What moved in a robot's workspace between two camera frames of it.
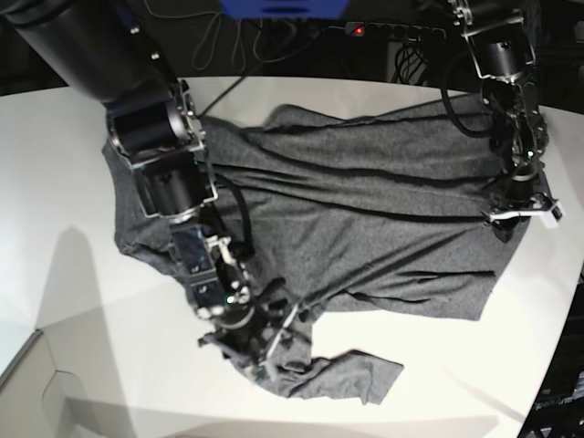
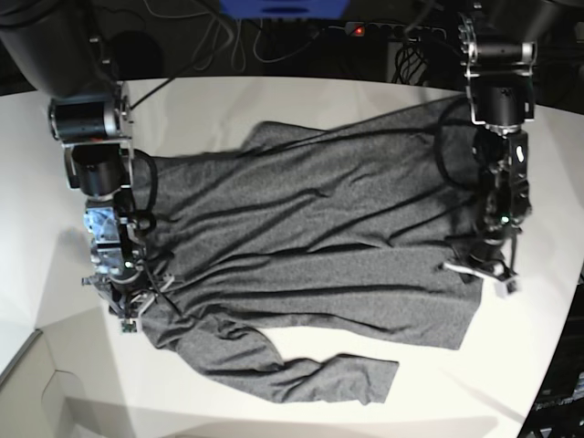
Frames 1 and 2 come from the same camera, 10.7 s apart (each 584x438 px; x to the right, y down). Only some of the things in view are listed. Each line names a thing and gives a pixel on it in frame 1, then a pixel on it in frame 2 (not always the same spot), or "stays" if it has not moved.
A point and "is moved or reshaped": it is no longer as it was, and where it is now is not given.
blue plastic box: [285, 9] stays
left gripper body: [253, 323] -> [128, 297]
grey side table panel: [34, 396] stays
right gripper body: [526, 196] -> [479, 257]
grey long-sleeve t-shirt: [392, 214] is moved or reshaped
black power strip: [394, 30] stays
